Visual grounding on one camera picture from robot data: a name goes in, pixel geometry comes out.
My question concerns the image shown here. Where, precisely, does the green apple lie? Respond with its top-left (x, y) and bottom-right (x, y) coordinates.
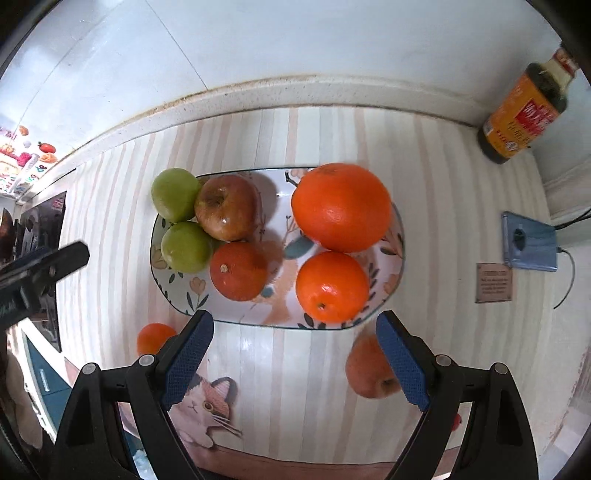
top-left (151, 168), bottom-right (202, 223)
top-left (160, 221), bottom-right (214, 274)

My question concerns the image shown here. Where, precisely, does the small dark tangerine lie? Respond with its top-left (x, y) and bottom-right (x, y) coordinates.
top-left (209, 242), bottom-right (269, 302)

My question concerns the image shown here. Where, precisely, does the black gas stove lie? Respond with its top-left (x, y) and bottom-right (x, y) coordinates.
top-left (13, 191), bottom-right (68, 354)

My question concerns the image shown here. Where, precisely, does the blue cabinet door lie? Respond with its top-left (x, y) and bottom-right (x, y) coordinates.
top-left (24, 335), bottom-right (71, 433)

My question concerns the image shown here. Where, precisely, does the orange near cat print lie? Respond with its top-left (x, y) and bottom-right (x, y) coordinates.
top-left (136, 323), bottom-right (176, 356)

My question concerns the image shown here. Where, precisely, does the striped cat print mat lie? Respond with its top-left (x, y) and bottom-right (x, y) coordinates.
top-left (57, 105), bottom-right (571, 480)

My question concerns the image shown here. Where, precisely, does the red yellow apple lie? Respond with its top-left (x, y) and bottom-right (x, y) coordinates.
top-left (346, 334), bottom-right (402, 399)

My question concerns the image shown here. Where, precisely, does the small brown paper card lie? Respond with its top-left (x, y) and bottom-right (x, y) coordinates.
top-left (476, 263), bottom-right (513, 304)

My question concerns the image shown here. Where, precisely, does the green apple on plate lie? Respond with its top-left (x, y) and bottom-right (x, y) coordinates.
top-left (160, 221), bottom-right (214, 274)

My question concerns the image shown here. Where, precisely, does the blue smartphone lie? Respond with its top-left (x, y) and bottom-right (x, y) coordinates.
top-left (501, 211), bottom-right (558, 272)

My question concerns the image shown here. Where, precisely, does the brown russet apple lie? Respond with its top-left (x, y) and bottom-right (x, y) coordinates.
top-left (194, 174), bottom-right (257, 242)

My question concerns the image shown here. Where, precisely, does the medium orange on plate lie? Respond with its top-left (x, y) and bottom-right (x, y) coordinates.
top-left (295, 251), bottom-right (370, 324)

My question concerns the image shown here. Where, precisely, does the oval floral ceramic plate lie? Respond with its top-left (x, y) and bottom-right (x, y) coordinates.
top-left (150, 167), bottom-right (405, 330)

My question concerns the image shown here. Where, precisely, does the large orange on plate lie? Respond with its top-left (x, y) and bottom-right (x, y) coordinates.
top-left (290, 163), bottom-right (392, 253)

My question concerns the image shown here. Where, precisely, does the dark soy sauce bottle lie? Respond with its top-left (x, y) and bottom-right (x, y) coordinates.
top-left (477, 45), bottom-right (579, 164)

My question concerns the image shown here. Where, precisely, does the colourful wall sticker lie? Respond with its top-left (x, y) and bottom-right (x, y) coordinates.
top-left (0, 125), bottom-right (58, 199)

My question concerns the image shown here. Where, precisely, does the black charging cable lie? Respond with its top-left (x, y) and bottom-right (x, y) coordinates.
top-left (551, 216), bottom-right (591, 311)

